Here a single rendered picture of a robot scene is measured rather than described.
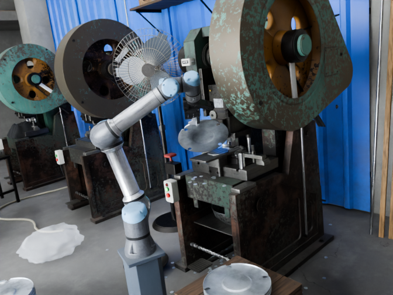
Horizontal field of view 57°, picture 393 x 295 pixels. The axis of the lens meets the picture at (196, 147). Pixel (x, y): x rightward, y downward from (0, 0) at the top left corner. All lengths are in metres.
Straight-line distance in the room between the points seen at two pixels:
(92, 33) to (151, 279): 2.05
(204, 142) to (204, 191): 0.29
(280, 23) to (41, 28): 5.48
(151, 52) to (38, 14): 4.39
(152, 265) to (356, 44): 2.10
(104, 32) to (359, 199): 2.47
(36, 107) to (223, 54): 3.46
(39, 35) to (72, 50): 3.85
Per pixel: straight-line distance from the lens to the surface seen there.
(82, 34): 3.15
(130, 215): 1.74
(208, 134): 2.08
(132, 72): 2.85
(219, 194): 2.08
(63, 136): 5.17
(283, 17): 1.97
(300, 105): 1.94
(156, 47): 2.78
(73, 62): 3.09
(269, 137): 2.27
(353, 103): 3.02
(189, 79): 1.71
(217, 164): 2.11
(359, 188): 3.18
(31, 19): 6.94
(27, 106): 4.76
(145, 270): 1.83
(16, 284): 2.21
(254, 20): 1.66
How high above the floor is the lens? 1.31
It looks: 13 degrees down
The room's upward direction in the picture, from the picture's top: 7 degrees counter-clockwise
